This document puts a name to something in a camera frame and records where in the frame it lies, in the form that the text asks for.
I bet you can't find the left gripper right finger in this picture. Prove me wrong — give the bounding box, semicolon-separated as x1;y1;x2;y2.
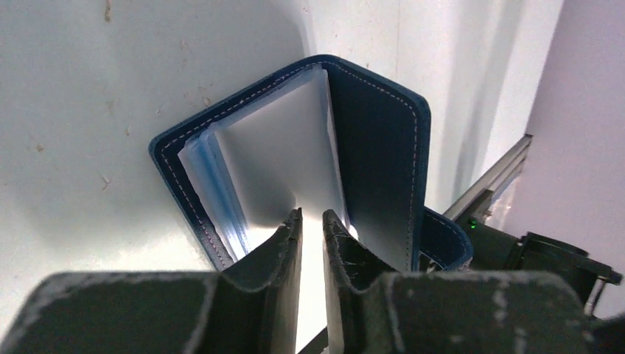
323;210;624;353

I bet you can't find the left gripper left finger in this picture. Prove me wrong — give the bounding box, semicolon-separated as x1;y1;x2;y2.
1;209;303;353

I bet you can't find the blue leather card holder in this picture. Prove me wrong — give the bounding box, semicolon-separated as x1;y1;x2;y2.
149;55;474;271

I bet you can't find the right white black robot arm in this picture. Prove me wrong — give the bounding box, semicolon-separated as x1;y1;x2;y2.
461;216;623;316

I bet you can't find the right aluminium frame post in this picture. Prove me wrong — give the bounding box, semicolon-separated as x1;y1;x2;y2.
443;134;533;221

